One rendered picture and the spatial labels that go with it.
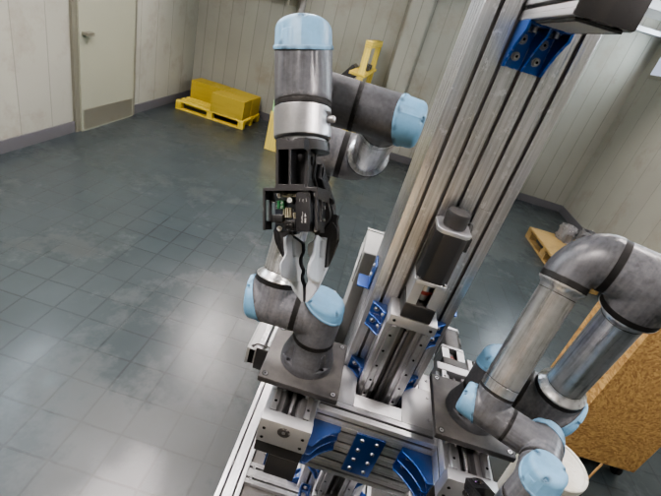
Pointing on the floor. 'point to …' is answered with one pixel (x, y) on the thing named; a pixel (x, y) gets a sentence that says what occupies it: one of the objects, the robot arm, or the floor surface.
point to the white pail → (577, 480)
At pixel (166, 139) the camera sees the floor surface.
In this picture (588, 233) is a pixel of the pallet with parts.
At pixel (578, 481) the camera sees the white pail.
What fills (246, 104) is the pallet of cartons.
